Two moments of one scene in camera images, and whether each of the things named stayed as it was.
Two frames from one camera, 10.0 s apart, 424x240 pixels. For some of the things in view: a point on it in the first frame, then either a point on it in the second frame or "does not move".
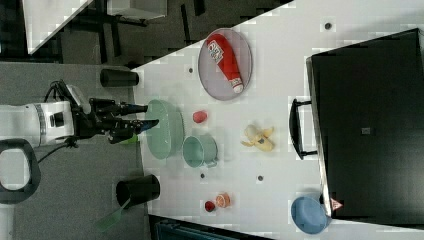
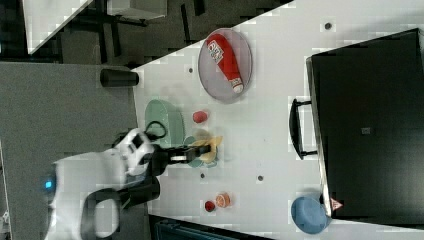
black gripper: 105,116 → 160,157
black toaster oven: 365,123 does not move
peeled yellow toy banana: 258,138 → 203,137
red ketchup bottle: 225,57 does not move
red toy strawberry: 199,116 does not move
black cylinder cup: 118,78 does not move
